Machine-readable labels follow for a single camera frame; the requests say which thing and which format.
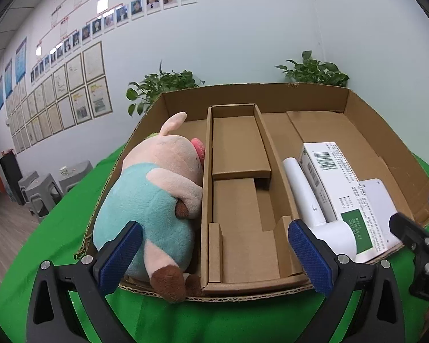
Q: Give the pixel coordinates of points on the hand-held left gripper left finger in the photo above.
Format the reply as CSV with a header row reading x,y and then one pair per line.
x,y
123,255

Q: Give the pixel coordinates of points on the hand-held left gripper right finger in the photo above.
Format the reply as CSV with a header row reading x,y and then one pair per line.
x,y
309,255

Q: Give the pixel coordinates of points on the pink pig plush toy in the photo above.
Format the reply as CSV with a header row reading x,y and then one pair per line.
x,y
146,200

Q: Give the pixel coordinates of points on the white hair dryer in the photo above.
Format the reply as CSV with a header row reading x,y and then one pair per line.
x,y
304,193

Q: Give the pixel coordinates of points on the white carton with green label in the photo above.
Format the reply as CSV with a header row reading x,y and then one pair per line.
x,y
329,164

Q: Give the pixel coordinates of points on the large cardboard box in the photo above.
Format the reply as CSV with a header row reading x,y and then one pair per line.
x,y
325,128

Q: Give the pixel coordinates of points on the narrow cardboard insert box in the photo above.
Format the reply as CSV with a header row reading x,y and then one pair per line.
x,y
236,143

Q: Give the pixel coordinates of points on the grey plastic stool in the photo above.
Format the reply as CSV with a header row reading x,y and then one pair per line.
x,y
78,173
43,194
28,185

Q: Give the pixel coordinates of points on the green tablecloth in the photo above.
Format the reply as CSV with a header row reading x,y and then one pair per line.
x,y
236,321

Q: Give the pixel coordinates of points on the white paper cup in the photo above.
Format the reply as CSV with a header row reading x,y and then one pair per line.
x,y
63,170

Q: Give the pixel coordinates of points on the black cabinet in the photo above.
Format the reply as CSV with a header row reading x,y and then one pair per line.
x,y
10,178

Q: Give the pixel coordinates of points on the group of framed certificates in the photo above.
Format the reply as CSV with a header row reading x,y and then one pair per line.
x,y
68,96

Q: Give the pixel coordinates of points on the leafy green potted plant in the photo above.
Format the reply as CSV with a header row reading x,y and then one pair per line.
x,y
164,82

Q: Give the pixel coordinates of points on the potted plant in brown pot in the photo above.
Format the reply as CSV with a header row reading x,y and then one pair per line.
x,y
312,71

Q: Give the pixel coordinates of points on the row of blue wall posters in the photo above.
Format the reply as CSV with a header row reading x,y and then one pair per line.
x,y
20,60

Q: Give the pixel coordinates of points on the wall chart of portrait photos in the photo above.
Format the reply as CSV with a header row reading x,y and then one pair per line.
x,y
121,14

